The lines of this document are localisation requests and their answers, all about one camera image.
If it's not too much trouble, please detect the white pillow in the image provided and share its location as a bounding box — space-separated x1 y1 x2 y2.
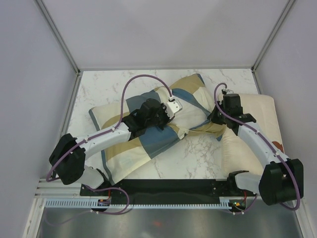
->
167 88 210 133

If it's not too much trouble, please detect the blue beige checkered pillowcase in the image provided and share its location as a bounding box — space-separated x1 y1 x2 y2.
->
89 74 225 184

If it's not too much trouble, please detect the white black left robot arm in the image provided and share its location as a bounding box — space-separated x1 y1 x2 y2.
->
46 99 182 195

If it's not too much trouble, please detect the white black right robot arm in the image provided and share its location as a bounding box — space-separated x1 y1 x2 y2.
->
209 93 304 211

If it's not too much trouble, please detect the cream pillow with bear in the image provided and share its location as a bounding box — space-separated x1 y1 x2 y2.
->
221 94 283 177

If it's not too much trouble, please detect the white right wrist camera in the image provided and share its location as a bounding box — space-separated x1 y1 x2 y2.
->
221 88 234 95

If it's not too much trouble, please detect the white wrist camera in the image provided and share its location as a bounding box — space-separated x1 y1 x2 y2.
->
221 88 234 95
165 99 183 119

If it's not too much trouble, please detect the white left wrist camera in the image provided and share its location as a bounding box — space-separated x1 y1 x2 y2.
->
165 99 183 119

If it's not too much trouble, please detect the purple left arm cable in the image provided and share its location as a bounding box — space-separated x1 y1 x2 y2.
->
46 74 174 227

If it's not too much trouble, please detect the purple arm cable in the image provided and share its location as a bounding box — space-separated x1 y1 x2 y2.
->
46 74 174 227
213 83 302 216

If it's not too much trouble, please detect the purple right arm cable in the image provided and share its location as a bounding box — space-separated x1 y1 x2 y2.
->
213 83 302 216

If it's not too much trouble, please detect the aluminium right frame post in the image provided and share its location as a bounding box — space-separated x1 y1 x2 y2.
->
251 0 297 74

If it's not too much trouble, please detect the aluminium frame post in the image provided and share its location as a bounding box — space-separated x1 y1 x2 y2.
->
34 0 81 75
251 0 297 74

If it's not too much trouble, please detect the aluminium extrusion rail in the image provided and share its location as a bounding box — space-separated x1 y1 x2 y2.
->
34 177 84 199

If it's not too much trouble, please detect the aluminium left frame post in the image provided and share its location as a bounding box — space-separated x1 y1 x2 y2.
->
34 0 81 75

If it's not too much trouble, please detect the white slotted cable duct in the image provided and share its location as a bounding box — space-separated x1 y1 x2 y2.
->
45 198 231 209

